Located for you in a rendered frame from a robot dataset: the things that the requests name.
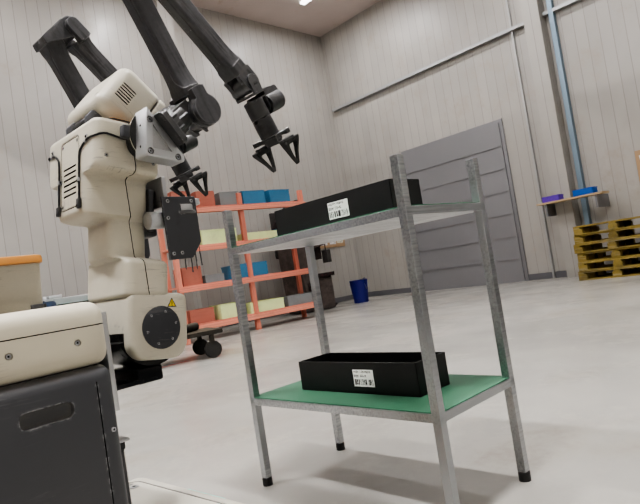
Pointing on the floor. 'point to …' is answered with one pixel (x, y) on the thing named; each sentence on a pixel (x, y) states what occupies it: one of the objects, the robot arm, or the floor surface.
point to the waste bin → (359, 290)
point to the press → (304, 268)
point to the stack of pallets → (625, 245)
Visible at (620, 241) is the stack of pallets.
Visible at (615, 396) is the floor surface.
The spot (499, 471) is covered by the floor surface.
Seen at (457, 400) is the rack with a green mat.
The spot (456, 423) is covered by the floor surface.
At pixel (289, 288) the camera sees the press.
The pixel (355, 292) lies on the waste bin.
